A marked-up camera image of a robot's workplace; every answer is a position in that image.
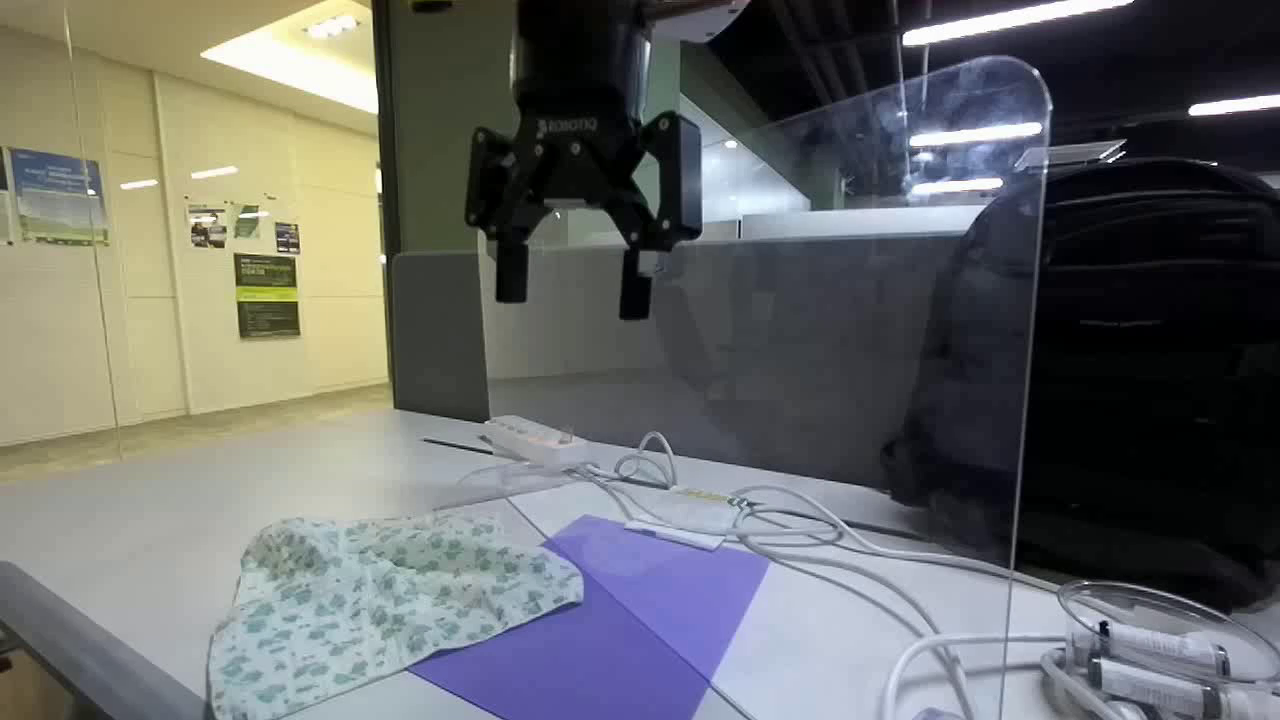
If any dark green wall poster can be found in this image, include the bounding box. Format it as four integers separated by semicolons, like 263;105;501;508
231;249;303;343

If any small photo wall notice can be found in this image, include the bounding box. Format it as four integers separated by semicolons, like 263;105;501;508
183;202;231;258

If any blue wall poster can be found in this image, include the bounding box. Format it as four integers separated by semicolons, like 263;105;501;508
4;146;117;251

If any white grey plug connector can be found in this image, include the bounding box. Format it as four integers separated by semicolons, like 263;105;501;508
1037;652;1280;720
1069;616;1240;682

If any white cable bundle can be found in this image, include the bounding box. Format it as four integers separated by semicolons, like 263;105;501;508
583;474;1073;720

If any transparent acrylic screen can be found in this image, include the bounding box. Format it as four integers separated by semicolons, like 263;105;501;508
433;51;1056;720

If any black backpack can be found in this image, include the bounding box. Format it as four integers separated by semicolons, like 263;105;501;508
885;117;1280;616

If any green floral patterned cloth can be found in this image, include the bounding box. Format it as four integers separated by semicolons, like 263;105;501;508
205;511;587;720

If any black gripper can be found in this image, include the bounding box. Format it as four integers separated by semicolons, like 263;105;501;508
462;109;708;323

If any small green wall notice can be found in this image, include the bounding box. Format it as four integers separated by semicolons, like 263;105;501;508
229;202;271;249

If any long fluorescent ceiling light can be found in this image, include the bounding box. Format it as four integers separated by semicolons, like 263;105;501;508
900;0;1139;51

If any white power strip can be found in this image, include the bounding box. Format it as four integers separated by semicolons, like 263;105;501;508
476;412;602;474

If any bright recessed ceiling panel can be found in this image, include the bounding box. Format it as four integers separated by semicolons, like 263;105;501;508
196;0;383;119

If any purple cloth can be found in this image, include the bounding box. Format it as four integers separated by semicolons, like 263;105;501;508
410;511;778;720

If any short fluorescent ceiling light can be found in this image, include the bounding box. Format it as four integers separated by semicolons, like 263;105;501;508
1186;90;1280;124

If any white looped cable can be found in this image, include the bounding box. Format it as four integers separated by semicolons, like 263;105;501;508
607;430;686;494

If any grey partition wall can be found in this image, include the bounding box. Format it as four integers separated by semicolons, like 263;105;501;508
383;203;996;494

